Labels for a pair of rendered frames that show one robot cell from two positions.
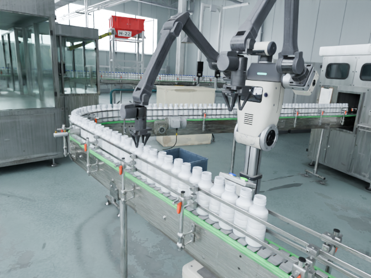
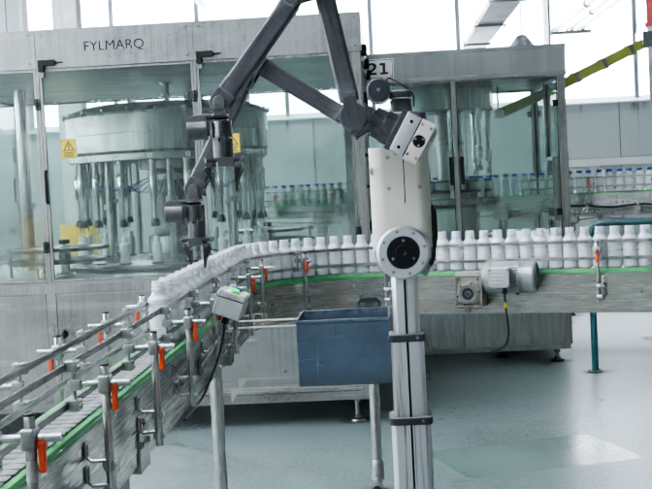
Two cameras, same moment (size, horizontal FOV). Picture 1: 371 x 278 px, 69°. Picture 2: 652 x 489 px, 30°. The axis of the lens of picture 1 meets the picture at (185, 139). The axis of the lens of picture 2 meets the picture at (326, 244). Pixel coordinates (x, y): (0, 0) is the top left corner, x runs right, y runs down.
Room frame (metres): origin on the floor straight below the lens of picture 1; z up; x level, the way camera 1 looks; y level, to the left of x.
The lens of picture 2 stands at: (-1.21, -2.80, 1.41)
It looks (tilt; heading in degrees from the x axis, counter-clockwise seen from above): 3 degrees down; 44
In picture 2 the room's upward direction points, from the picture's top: 3 degrees counter-clockwise
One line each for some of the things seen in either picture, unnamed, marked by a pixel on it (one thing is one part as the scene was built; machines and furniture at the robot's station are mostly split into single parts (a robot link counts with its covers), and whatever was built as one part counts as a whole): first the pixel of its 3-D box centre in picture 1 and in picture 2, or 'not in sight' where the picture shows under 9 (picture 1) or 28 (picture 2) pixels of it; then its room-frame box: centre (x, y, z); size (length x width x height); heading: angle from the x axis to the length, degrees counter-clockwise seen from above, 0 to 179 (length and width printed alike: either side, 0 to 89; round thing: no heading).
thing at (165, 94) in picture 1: (184, 115); not in sight; (5.76, 0.05, 0.59); 1.10 x 0.62 x 1.18; 113
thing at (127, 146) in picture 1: (128, 153); not in sight; (1.40, 0.30, 1.08); 0.06 x 0.06 x 0.17
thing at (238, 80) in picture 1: (238, 80); (223, 150); (1.08, -0.19, 1.51); 0.10 x 0.07 x 0.07; 131
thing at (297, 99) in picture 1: (300, 97); not in sight; (7.53, -3.10, 0.96); 0.82 x 0.50 x 1.91; 113
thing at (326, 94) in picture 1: (324, 96); not in sight; (4.45, -2.22, 1.22); 0.23 x 0.04 x 0.32; 23
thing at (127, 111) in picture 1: (133, 105); (182, 203); (1.28, 0.25, 1.36); 0.12 x 0.09 x 0.12; 131
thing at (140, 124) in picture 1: (140, 124); (197, 231); (1.31, 0.23, 1.26); 0.10 x 0.07 x 0.07; 131
